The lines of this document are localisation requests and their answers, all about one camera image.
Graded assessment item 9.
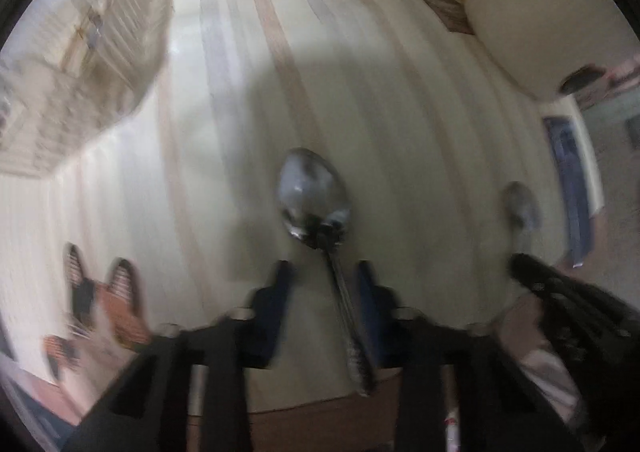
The blue smartphone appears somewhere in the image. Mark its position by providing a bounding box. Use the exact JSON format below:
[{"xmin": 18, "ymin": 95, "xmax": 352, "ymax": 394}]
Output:
[{"xmin": 542, "ymin": 116, "xmax": 596, "ymax": 269}]

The clear plastic storage box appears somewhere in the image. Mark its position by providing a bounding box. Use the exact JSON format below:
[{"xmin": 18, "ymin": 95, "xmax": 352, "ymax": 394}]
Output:
[{"xmin": 0, "ymin": 0, "xmax": 173, "ymax": 177}]

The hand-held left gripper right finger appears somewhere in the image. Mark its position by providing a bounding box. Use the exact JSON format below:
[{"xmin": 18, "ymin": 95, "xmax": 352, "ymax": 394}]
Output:
[{"xmin": 356, "ymin": 260, "xmax": 581, "ymax": 452}]

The steel spoon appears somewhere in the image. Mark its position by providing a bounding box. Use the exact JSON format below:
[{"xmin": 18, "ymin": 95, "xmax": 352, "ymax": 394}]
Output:
[
  {"xmin": 502, "ymin": 182, "xmax": 543, "ymax": 257},
  {"xmin": 277, "ymin": 148, "xmax": 378, "ymax": 398}
]

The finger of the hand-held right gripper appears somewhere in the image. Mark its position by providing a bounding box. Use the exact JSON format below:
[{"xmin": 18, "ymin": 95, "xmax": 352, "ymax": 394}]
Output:
[{"xmin": 507, "ymin": 252, "xmax": 640, "ymax": 383}]

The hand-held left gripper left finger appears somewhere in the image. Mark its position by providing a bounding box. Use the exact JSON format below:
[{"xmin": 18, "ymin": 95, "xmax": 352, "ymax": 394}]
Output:
[{"xmin": 65, "ymin": 260, "xmax": 297, "ymax": 452}]

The white electric kettle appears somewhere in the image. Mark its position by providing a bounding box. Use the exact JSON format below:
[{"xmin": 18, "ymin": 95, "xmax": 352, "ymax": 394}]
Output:
[{"xmin": 465, "ymin": 0, "xmax": 640, "ymax": 102}]

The striped table cover cat print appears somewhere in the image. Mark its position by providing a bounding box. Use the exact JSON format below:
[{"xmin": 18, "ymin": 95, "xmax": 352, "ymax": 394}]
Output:
[{"xmin": 0, "ymin": 0, "xmax": 608, "ymax": 452}]

